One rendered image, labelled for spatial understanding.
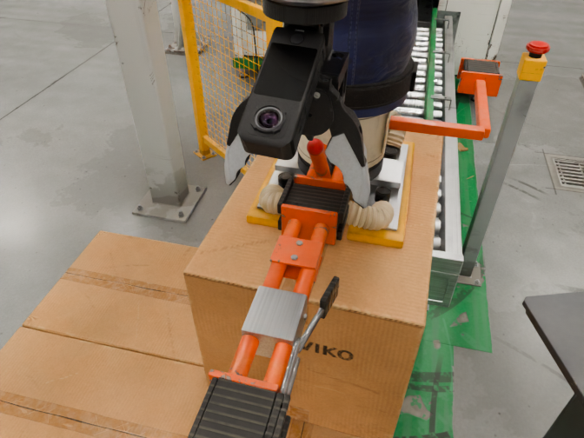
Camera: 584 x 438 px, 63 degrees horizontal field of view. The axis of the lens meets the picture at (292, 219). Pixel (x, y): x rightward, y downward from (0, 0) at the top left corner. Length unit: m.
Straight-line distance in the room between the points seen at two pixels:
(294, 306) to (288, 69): 0.28
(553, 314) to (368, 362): 0.51
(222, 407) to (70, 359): 0.91
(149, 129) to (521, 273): 1.84
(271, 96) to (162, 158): 2.06
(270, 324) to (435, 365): 1.45
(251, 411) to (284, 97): 0.29
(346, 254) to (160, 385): 0.62
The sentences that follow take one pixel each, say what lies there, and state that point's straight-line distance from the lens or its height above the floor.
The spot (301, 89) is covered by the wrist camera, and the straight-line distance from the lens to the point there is 0.39.
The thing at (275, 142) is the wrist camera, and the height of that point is 1.40.
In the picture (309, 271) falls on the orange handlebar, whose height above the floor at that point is 1.14.
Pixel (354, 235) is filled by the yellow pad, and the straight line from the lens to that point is 0.86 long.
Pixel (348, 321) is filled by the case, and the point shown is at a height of 0.97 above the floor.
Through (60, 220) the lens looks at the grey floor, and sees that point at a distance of 2.73.
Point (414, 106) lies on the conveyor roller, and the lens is 2.42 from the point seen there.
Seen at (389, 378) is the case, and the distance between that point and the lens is 0.88.
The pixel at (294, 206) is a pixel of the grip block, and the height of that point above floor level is 1.16.
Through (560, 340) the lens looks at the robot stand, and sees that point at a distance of 1.17.
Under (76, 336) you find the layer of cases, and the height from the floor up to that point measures 0.54.
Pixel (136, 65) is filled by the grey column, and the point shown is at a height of 0.78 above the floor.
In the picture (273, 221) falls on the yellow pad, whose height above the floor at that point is 1.02.
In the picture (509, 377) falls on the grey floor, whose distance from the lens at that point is 2.03.
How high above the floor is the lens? 1.59
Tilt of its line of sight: 40 degrees down
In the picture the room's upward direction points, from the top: straight up
